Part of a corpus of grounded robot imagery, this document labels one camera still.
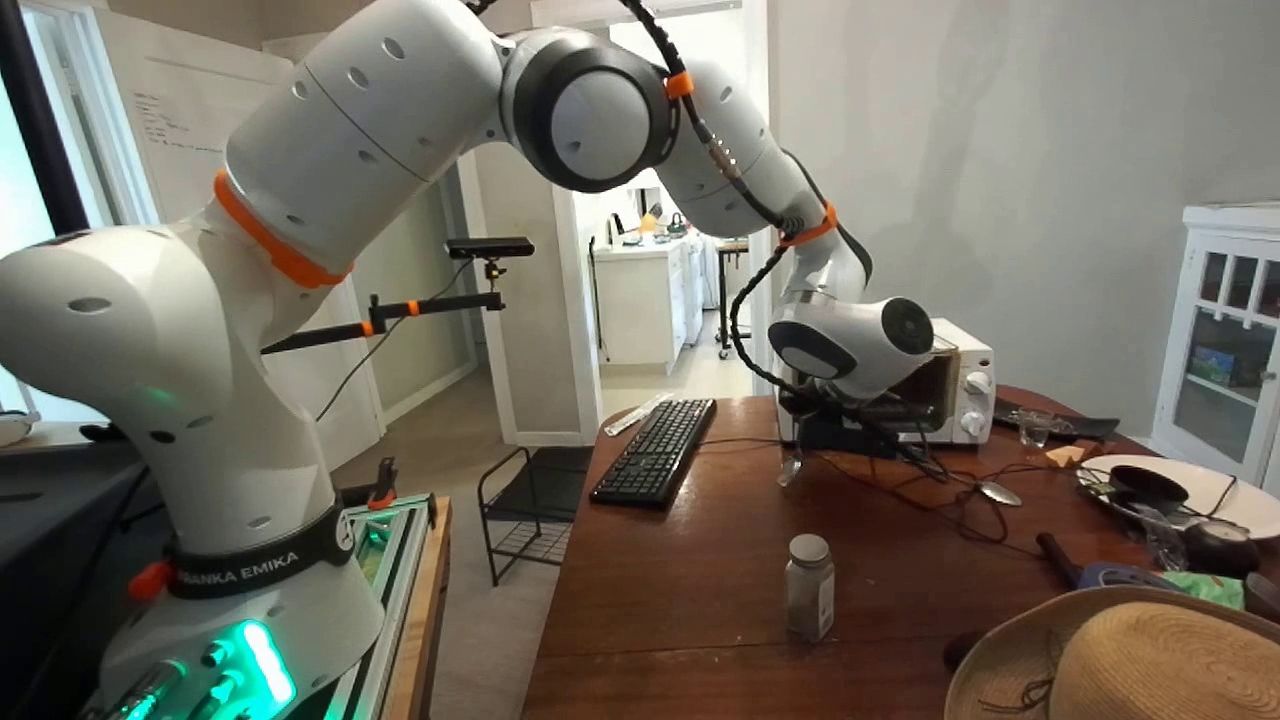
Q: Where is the mini oven door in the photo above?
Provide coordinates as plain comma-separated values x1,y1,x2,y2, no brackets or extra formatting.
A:
795,403,946,458

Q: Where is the white mini oven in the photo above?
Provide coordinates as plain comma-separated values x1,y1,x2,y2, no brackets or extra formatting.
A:
775,318,998,453

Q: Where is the black keyboard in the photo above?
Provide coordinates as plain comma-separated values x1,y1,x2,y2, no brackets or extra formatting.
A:
589,398,719,509

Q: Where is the clear plastic ruler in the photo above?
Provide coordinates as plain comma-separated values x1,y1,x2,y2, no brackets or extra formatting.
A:
603,391,674,438

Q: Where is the white counter cabinet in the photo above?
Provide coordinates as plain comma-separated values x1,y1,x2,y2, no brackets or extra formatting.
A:
592,235,703,377

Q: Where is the spice jar with grey lid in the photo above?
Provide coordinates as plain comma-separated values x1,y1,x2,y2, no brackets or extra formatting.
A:
785,533,836,643

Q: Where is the flat black tray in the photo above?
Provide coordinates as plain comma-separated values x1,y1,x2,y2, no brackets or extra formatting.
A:
994,397,1122,443

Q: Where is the black bowl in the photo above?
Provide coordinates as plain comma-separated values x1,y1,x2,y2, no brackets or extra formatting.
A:
1108,465,1191,517

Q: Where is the white cabinet with glass doors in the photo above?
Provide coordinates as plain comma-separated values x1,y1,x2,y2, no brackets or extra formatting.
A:
1150,203,1280,498

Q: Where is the straw hat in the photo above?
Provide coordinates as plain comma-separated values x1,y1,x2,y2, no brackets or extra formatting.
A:
944,585,1280,720

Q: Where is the orange and black clamp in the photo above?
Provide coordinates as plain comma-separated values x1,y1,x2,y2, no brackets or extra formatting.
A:
364,456,401,512

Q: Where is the green cloth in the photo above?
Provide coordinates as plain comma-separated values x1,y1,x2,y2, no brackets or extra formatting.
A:
1160,570,1247,612

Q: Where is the black round jar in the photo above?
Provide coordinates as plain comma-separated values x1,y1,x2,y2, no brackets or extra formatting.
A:
1185,519,1262,578

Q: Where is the white plate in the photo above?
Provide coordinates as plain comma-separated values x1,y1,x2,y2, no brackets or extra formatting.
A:
1077,455,1280,542

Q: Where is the whiteboard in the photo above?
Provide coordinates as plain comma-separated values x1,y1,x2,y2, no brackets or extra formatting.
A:
95,8,301,223

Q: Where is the window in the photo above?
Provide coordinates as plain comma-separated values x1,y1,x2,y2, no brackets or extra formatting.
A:
0,0,136,426

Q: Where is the black cable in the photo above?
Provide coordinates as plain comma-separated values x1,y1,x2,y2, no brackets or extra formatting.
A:
700,435,1013,547

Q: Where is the black wire rack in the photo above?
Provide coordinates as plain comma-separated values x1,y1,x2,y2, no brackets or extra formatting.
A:
477,445,597,587

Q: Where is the dark handled tool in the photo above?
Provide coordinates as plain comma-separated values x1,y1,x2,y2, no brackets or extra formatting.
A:
1035,531,1183,593

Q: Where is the camera on mount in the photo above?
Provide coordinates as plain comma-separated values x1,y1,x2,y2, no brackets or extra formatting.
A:
262,237,536,356

